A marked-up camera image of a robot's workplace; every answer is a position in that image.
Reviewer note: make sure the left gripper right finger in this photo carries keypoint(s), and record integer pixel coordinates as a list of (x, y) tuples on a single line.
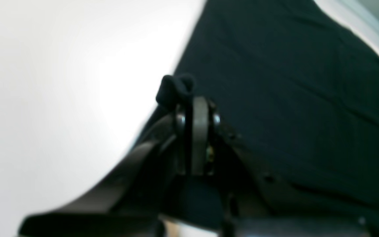
[(256, 201)]

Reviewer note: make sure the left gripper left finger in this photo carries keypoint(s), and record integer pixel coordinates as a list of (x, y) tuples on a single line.
[(127, 202)]

